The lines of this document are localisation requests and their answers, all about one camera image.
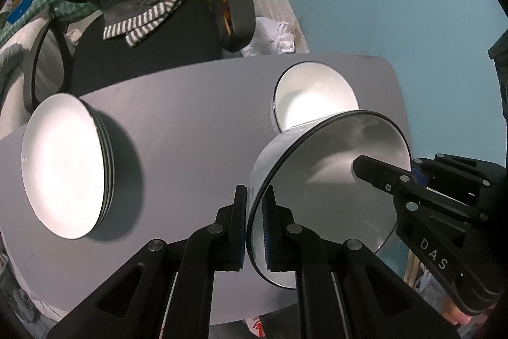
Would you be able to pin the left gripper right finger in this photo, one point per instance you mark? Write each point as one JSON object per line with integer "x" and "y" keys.
{"x": 344, "y": 290}

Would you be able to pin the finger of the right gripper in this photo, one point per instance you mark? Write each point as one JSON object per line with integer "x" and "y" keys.
{"x": 397, "y": 182}

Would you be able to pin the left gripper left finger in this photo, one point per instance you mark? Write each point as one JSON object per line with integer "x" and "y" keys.
{"x": 165, "y": 290}

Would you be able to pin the white ribbed bowl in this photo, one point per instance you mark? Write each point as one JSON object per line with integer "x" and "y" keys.
{"x": 309, "y": 91}
{"x": 310, "y": 168}

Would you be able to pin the person's right hand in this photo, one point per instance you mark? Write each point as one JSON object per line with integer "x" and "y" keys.
{"x": 451, "y": 312}

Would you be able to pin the small white plate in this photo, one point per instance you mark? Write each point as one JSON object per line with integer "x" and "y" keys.
{"x": 68, "y": 166}

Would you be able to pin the white plastic bag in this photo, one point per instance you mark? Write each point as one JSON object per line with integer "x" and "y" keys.
{"x": 270, "y": 38}

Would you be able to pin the black office chair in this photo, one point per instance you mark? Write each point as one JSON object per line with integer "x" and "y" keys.
{"x": 199, "y": 31}

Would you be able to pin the grey puffy jacket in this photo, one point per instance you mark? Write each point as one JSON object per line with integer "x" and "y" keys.
{"x": 17, "y": 48}

